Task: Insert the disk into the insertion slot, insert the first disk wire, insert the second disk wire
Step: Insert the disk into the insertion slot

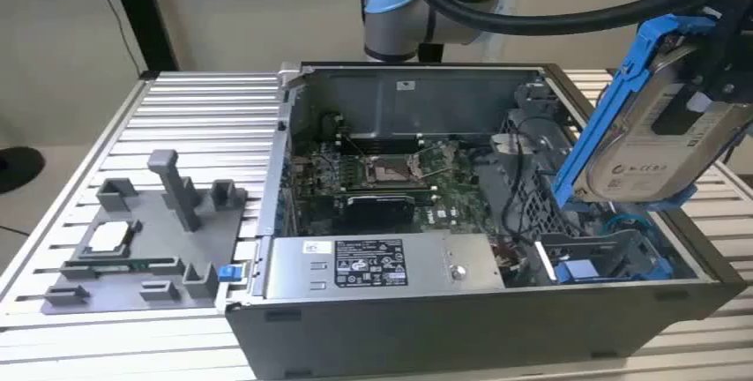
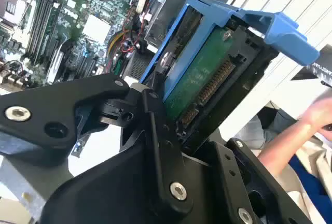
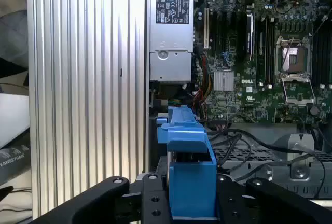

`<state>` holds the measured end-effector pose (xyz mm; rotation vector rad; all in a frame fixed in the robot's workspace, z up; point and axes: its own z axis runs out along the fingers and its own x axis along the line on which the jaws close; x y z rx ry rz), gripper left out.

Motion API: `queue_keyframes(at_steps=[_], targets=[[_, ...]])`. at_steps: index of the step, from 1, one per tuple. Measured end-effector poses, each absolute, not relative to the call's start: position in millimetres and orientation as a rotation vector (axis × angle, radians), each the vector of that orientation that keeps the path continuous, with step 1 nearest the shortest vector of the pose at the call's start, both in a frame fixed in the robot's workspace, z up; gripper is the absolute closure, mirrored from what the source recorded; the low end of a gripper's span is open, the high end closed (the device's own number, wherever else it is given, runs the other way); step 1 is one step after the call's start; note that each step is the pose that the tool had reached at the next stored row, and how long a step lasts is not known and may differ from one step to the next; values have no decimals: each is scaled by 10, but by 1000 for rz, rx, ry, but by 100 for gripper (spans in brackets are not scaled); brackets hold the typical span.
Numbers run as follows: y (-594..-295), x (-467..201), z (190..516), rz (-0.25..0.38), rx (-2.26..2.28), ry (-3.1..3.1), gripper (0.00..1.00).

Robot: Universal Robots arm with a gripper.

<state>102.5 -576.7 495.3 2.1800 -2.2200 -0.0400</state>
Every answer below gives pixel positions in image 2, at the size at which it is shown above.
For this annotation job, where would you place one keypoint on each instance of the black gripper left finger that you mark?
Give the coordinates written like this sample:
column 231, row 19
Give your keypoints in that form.
column 52, row 104

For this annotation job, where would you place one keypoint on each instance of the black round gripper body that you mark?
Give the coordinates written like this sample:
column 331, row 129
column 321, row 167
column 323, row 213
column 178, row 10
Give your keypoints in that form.
column 116, row 187

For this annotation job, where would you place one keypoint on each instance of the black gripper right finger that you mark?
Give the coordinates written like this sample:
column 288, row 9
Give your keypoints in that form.
column 223, row 167

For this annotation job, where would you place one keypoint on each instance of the hard disk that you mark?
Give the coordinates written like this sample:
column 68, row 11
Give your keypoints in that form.
column 202, row 73

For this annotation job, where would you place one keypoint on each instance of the person's hand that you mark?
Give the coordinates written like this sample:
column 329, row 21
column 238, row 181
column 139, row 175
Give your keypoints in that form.
column 319, row 110

